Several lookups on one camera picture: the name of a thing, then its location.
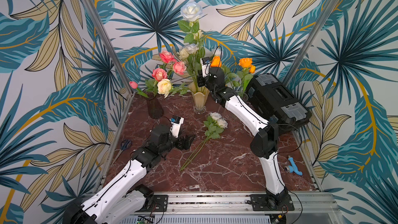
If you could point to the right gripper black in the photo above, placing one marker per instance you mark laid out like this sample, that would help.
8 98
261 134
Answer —
204 79

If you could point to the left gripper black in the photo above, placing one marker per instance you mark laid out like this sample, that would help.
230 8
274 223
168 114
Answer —
187 143

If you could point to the pink rose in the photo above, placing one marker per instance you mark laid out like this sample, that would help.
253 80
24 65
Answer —
178 68
158 75
167 57

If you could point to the orange tulip bud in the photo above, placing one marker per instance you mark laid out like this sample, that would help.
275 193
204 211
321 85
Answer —
249 74

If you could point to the orange rose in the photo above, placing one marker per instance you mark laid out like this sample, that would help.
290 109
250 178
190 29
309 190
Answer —
216 62
244 63

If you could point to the pink tulip bud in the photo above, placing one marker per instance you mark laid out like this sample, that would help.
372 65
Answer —
135 86

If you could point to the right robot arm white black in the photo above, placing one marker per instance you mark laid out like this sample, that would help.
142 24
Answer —
264 143

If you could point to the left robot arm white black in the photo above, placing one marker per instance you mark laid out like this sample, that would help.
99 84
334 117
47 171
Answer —
121 196

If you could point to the cream yellow fluted vase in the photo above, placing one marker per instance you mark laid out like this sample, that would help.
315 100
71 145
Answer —
200 96

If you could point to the dark purple glass vase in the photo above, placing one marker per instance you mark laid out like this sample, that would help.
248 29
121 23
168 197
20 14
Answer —
154 107

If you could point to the clear glass vase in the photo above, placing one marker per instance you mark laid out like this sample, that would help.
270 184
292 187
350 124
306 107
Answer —
244 96

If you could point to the black plastic toolbox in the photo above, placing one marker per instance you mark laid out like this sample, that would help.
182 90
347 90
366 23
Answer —
274 102

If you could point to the blue plastic tool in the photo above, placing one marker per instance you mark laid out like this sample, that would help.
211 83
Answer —
292 167

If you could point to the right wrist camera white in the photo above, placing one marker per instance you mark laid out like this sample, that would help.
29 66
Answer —
205 63

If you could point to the blue handled scissors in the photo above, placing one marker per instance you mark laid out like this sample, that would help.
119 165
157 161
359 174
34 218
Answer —
125 144

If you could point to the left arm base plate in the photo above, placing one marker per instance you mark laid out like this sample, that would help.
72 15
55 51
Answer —
156 203

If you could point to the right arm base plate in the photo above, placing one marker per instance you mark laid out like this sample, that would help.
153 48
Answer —
264 202

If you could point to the aluminium front rail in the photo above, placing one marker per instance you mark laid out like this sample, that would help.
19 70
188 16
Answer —
236 203

